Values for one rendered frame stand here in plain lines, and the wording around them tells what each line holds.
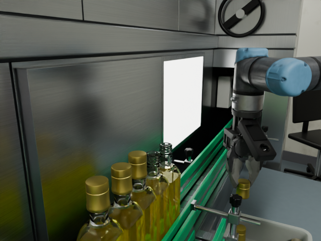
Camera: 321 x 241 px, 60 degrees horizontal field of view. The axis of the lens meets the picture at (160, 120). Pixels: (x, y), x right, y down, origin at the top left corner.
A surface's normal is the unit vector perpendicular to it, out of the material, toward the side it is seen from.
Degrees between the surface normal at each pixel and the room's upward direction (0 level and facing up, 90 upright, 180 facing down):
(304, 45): 90
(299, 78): 90
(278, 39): 90
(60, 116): 90
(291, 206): 0
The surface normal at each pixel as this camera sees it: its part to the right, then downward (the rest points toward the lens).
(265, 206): 0.00, -0.96
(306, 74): 0.30, 0.26
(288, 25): -0.44, 0.24
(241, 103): -0.63, 0.21
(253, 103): 0.09, 0.26
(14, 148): 0.90, 0.11
